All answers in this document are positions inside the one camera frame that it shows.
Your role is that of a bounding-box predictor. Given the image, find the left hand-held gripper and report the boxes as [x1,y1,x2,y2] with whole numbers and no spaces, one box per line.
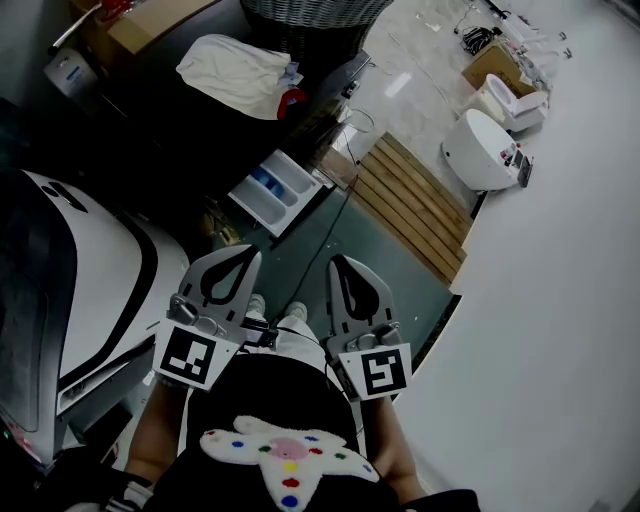
[152,245,264,392]

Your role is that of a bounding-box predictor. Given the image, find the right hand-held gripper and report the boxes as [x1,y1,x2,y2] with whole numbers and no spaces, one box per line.
[325,253,415,402]

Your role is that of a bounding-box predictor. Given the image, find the white detergent drawer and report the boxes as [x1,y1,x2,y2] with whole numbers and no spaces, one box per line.
[227,148,337,250]

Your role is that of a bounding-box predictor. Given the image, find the person's right forearm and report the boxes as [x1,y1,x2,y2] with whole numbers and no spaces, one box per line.
[362,397,426,501]

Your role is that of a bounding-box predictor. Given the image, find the person's left forearm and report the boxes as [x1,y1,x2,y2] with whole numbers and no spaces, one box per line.
[122,379,191,484]

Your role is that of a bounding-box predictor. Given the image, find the small black electronics box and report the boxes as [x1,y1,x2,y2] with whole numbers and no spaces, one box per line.
[243,322,279,349]

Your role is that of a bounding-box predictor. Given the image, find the brown crumpled bag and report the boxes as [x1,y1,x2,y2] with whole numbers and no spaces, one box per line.
[199,197,244,247]

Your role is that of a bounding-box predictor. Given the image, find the person's white trousers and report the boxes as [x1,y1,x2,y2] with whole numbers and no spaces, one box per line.
[243,308,329,386]

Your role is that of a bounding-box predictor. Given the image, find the wooden slat platform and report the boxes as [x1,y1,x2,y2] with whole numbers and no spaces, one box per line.
[319,130,474,287]

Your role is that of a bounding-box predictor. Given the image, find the tall white and black appliance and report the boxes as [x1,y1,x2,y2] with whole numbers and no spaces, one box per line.
[0,168,192,469]

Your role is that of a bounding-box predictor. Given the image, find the person's black top with star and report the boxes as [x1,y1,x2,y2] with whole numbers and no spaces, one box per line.
[64,352,481,512]

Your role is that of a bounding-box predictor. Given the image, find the dark washing machine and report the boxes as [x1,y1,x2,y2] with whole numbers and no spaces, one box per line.
[24,29,374,251]

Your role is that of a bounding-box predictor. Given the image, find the white round tub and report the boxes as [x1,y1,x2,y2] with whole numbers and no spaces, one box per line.
[441,108,521,192]

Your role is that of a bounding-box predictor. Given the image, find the small red object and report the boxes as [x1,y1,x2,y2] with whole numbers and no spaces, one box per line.
[276,87,310,120]

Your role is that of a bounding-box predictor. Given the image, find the white crumpled cloth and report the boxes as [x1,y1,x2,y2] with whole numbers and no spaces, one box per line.
[175,33,304,121]

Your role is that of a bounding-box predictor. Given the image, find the white toilet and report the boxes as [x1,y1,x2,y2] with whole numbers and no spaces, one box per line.
[472,73,550,134]

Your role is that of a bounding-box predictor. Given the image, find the white box with blue label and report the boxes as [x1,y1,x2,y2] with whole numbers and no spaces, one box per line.
[42,47,99,96]

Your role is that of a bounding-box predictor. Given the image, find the large open cardboard box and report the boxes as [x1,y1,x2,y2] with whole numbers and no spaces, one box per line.
[67,0,216,56]

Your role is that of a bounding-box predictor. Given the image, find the brown cardboard box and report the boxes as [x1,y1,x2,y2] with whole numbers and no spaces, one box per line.
[460,42,539,99]

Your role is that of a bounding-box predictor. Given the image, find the metal tube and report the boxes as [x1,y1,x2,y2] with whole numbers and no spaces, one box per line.
[46,19,91,57]

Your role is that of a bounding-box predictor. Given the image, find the pile of white fixtures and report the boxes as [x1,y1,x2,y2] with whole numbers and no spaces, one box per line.
[482,0,576,81]

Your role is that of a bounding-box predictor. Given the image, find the long black cable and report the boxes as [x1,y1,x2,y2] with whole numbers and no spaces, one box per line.
[269,174,361,331]

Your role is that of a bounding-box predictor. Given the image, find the black cable bundle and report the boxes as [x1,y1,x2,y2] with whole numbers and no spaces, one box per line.
[453,23,503,55]

